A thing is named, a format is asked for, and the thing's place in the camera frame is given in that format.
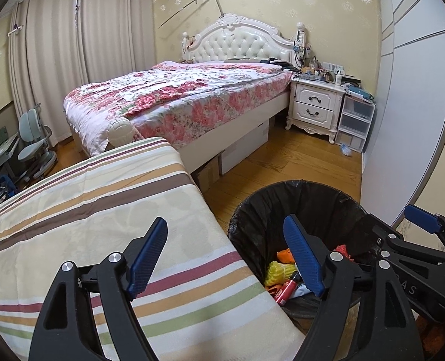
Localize white wardrobe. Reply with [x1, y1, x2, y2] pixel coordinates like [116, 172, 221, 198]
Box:
[360, 0, 445, 230]

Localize white nightstand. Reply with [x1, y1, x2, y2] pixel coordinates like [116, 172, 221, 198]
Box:
[284, 79, 346, 145]

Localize blue grey desk chair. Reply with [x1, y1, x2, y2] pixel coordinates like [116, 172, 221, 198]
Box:
[17, 108, 58, 181]

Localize brown cardboard box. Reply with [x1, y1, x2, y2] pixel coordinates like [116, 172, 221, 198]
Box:
[192, 156, 221, 192]

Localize bed with floral quilt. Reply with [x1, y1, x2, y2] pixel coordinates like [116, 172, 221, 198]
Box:
[63, 60, 294, 156]

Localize white bed frame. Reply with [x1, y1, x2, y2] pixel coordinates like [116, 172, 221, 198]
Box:
[70, 83, 293, 175]

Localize black bag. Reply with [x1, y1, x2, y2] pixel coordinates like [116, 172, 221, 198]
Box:
[260, 57, 294, 71]

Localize white tufted headboard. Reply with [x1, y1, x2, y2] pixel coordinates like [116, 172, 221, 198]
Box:
[181, 13, 306, 66]

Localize trash bin with black bag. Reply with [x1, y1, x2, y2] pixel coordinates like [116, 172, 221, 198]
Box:
[227, 180, 392, 335]

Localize red foam fruit net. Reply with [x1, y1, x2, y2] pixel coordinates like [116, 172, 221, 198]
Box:
[333, 244, 356, 262]

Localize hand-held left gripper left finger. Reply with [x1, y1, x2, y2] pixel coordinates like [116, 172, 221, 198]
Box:
[29, 217, 169, 361]

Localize clear plastic drawer unit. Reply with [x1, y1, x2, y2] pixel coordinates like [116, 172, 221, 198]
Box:
[335, 92, 377, 155]

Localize person's orange clothing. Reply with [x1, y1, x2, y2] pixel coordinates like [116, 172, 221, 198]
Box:
[410, 308, 445, 361]

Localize pile of nightstand clutter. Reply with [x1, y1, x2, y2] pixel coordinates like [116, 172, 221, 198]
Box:
[294, 45, 373, 100]

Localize beige curtains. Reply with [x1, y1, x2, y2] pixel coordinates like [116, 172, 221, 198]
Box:
[8, 0, 157, 147]

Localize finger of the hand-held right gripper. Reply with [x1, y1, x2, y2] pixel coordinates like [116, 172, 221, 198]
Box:
[369, 212, 445, 269]
[404, 205, 445, 249]

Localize blue storage crate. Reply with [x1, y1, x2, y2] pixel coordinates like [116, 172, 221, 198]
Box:
[0, 176, 16, 201]

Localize yellow foam fruit net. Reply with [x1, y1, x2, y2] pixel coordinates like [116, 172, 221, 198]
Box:
[264, 261, 300, 288]

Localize round white bed post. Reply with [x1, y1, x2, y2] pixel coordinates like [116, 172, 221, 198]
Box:
[108, 117, 135, 145]

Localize white box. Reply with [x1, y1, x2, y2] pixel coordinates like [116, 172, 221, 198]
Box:
[219, 119, 271, 175]

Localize orange bag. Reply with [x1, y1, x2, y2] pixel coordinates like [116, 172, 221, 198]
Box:
[276, 248, 296, 266]

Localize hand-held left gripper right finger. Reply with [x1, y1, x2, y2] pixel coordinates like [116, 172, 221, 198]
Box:
[283, 214, 422, 361]

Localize thin metal pole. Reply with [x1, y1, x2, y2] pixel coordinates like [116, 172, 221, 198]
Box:
[158, 0, 224, 31]

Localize grey desk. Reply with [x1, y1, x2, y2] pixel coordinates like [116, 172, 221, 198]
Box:
[0, 122, 20, 196]

